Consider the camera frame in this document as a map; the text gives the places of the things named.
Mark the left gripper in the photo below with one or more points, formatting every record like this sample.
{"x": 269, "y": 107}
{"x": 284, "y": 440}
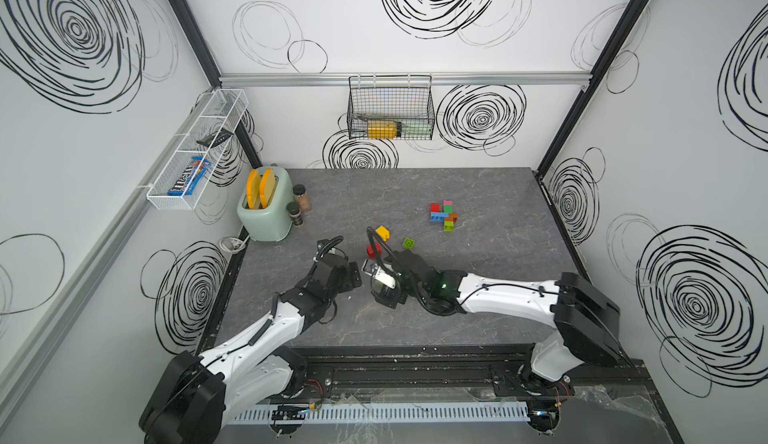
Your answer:
{"x": 347, "y": 282}

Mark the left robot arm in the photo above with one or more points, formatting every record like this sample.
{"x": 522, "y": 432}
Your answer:
{"x": 198, "y": 394}

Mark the dark pepper jar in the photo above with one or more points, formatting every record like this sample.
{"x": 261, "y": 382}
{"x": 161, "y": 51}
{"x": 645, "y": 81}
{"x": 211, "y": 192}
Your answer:
{"x": 295, "y": 213}

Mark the yellow toast slice left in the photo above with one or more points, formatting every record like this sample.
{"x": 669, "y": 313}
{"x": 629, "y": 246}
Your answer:
{"x": 253, "y": 190}

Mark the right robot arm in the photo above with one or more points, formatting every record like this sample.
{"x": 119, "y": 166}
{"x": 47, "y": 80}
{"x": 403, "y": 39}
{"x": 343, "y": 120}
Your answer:
{"x": 585, "y": 322}

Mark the white wire wall shelf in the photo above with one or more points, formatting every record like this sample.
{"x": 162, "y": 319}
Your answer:
{"x": 217, "y": 109}

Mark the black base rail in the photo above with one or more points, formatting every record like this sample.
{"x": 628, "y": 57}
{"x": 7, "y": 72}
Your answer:
{"x": 299, "y": 373}

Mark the yellow item in basket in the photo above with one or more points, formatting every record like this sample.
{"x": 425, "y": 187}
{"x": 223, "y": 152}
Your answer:
{"x": 383, "y": 129}

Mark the yellow lego brick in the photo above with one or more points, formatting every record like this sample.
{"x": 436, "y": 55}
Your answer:
{"x": 383, "y": 232}

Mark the blue candy packet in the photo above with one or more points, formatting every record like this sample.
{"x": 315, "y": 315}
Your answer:
{"x": 185, "y": 184}

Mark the white slotted cable duct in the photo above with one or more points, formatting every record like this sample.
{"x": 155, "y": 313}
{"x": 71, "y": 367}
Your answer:
{"x": 387, "y": 413}

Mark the black wire wall basket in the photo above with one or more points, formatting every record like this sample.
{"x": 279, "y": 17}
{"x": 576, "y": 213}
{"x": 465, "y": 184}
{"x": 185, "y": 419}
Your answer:
{"x": 405, "y": 98}

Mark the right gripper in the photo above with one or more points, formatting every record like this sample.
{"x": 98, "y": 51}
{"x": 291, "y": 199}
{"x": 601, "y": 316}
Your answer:
{"x": 388, "y": 292}

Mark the yellow toast slice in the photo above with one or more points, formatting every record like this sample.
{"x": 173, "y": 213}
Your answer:
{"x": 267, "y": 187}
{"x": 253, "y": 190}

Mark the black remote control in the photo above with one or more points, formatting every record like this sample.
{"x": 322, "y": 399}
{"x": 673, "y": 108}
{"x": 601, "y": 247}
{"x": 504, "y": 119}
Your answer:
{"x": 215, "y": 139}

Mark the blue lego brick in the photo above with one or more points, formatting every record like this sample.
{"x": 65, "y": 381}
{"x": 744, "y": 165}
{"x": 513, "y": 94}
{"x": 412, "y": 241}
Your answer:
{"x": 438, "y": 216}

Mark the yellow toast slice right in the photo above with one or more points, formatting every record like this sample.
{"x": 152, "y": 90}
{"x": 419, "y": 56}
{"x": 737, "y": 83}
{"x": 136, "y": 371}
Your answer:
{"x": 267, "y": 187}

